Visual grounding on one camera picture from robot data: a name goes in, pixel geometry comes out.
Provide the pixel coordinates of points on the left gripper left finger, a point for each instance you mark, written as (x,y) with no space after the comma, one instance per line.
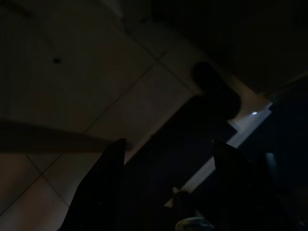
(96,190)

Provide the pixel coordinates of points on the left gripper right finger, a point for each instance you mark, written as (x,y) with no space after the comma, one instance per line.
(240,190)

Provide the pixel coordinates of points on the black robot leg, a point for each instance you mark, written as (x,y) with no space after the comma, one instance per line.
(211,96)

